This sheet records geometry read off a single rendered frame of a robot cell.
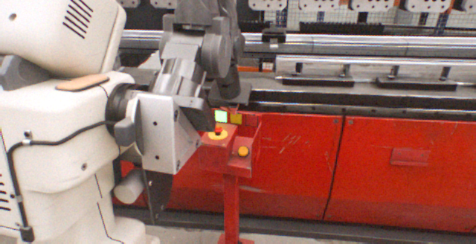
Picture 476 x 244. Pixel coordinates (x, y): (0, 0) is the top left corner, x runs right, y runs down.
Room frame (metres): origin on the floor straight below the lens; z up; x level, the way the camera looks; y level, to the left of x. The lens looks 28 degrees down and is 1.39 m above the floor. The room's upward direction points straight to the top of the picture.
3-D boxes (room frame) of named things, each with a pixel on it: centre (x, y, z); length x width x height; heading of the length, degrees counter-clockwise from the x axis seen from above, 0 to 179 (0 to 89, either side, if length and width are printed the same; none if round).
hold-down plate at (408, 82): (1.18, -0.74, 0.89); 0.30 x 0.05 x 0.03; 84
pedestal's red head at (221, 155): (0.95, 0.03, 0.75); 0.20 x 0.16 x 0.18; 74
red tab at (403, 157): (1.07, -0.75, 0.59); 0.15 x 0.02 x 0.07; 84
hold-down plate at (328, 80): (1.21, -0.34, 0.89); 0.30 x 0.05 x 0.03; 84
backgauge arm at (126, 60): (1.75, 0.66, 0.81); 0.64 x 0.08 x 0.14; 174
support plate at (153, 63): (1.18, 0.27, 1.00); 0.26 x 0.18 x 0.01; 174
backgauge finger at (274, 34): (1.45, -0.17, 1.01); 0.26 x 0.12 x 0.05; 174
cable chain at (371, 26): (1.65, -0.55, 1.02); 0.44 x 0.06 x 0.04; 84
